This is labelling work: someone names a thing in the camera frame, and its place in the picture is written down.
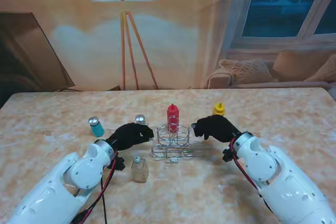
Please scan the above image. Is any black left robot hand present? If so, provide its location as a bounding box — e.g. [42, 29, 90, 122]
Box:
[106, 122, 155, 153]

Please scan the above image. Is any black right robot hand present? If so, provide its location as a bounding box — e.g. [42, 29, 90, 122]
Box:
[191, 115, 242, 143]

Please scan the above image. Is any yellow squeeze bottle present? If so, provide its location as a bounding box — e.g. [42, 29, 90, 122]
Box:
[212, 102, 226, 116]

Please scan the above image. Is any white shaker with metal cap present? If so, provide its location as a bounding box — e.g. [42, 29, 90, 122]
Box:
[134, 114, 149, 127]

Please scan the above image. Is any clear square glass bottle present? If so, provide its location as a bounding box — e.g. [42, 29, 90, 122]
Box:
[130, 156, 150, 184]

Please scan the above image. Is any red squeeze bottle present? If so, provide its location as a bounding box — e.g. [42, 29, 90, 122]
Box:
[166, 102, 180, 133]

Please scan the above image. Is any teal shaker with metal cap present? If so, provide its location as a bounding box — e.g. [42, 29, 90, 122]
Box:
[88, 116, 106, 138]

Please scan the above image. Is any knitted beige cushion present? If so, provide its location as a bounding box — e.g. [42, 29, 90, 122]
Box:
[218, 58, 274, 84]

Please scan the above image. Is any beige sofa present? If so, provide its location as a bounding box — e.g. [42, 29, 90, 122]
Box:
[207, 49, 336, 90]

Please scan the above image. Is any dark flat television screen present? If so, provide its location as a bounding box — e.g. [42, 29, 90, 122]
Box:
[0, 11, 76, 109]

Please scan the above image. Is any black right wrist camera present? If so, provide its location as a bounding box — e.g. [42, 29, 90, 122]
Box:
[222, 148, 236, 162]

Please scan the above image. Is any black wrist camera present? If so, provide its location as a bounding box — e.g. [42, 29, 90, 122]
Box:
[222, 148, 236, 162]
[112, 155, 125, 172]

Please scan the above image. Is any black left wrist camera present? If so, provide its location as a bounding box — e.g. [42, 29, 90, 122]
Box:
[112, 155, 125, 172]

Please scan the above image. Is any chrome wire condiment rack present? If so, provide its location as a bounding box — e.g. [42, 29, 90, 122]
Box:
[151, 124, 196, 164]

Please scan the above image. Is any red and black right cable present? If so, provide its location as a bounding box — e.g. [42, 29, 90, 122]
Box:
[229, 136, 274, 213]

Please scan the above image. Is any red and black cable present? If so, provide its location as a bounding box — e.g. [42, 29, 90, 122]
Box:
[229, 136, 274, 213]
[69, 153, 118, 224]

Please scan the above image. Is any red and black left cable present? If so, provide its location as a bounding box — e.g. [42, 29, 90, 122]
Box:
[69, 153, 118, 224]

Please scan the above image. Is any window with white frame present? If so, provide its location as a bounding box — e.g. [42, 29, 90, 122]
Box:
[230, 0, 336, 49]

